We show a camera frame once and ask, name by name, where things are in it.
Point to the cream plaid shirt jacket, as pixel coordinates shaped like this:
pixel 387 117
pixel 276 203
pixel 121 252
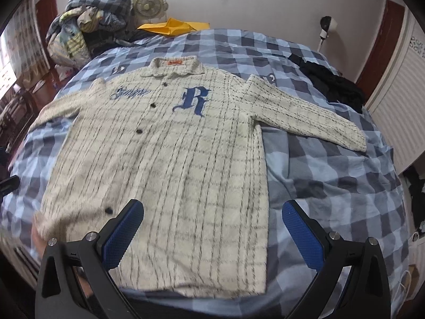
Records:
pixel 184 139

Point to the yellow cloth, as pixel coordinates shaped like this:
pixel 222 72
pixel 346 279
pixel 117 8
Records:
pixel 174 27

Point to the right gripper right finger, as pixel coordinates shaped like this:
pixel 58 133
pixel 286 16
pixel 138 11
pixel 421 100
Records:
pixel 366 293

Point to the pile of bedding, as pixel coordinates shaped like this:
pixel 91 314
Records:
pixel 85 28

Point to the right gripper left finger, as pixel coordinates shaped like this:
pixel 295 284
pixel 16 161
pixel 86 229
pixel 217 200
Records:
pixel 59 293

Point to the beige box fan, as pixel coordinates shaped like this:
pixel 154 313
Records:
pixel 146 10

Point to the white radiator cover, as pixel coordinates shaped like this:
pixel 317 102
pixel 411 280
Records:
pixel 397 104

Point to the black clothes pile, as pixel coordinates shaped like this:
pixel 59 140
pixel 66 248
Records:
pixel 334 88

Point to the blue checkered bed sheet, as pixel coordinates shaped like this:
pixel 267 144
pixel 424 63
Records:
pixel 355 194

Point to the dark red door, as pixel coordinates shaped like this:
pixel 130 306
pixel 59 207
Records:
pixel 46 11

